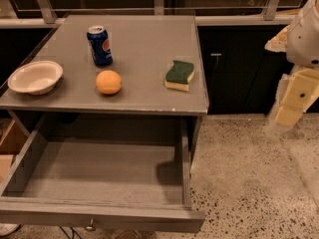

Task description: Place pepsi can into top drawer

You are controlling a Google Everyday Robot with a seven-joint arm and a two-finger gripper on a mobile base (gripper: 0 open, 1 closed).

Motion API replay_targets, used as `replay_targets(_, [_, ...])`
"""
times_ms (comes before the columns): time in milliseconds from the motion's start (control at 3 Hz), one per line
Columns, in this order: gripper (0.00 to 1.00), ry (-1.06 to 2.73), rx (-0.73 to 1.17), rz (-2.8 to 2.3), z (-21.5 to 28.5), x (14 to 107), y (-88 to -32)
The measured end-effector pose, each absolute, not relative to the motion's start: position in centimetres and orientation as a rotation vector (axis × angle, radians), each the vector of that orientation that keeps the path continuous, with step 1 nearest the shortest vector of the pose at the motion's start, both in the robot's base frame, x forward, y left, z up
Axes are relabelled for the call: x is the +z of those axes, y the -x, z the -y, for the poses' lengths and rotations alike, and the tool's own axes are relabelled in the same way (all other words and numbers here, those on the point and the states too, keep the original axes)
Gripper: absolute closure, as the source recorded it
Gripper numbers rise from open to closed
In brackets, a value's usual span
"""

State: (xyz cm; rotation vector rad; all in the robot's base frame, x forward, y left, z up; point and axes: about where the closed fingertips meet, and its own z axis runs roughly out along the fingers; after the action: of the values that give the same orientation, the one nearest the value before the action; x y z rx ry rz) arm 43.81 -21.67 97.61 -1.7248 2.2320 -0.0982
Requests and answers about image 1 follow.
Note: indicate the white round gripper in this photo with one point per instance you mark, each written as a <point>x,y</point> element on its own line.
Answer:
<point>304,40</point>

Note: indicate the blue pepsi can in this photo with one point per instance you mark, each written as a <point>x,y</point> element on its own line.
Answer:
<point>98,39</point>

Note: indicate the grey cabinet with top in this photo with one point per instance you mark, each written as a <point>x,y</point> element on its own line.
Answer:
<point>144,48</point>

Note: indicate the open grey top drawer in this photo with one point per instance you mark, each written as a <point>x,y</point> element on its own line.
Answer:
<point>124,172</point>

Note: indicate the metal drawer knob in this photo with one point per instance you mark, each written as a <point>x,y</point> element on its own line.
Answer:
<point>90,227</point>

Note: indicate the white slanted support pole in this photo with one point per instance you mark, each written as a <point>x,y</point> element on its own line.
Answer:
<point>280,92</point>

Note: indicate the dark low cabinet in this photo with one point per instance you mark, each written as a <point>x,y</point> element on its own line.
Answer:
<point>241,76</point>

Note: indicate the green yellow sponge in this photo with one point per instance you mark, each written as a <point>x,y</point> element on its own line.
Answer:
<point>179,76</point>

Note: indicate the orange fruit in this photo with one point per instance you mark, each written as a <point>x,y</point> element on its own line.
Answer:
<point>108,82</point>

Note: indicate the white bowl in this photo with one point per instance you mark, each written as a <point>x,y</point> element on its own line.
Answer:
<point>36,78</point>

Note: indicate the wooden box at left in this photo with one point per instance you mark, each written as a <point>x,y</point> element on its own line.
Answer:
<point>11,142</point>

